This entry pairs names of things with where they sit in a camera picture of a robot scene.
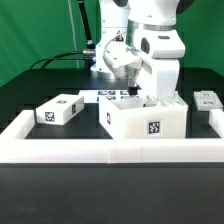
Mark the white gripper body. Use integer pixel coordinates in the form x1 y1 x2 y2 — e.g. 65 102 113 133
125 28 185 99

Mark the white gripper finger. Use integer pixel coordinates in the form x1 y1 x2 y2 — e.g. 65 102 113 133
126 66 138 96

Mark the large white cabinet body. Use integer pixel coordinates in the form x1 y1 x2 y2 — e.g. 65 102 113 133
99 95 188 139

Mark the white cabinet door panel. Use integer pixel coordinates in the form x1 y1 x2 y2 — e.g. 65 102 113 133
194 91 223 111

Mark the small white box part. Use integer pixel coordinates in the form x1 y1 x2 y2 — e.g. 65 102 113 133
36 94 84 125

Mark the black ribbed cable hose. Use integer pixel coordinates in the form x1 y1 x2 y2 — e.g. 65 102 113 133
77 0 96 56

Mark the white marker base plate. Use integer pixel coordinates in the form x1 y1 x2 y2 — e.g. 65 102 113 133
79 90 131 103

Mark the black cable on table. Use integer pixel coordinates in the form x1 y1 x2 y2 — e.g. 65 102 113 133
29 51 97 71

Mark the white U-shaped boundary frame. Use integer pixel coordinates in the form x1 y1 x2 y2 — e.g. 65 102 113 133
0 110 224 164

